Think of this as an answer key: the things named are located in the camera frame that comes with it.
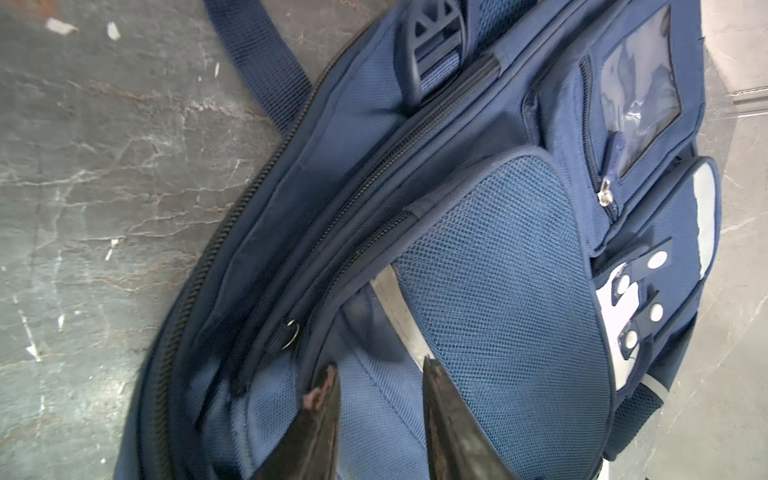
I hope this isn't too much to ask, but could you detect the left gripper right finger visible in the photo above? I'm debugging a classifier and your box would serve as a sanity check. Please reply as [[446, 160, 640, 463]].
[[422, 357, 516, 479]]

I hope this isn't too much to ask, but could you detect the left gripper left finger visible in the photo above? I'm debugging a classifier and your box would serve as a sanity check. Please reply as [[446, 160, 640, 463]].
[[252, 363, 341, 480]]

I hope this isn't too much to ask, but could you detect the navy blue student backpack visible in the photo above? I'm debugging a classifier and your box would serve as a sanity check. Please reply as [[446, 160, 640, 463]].
[[115, 1, 721, 479]]

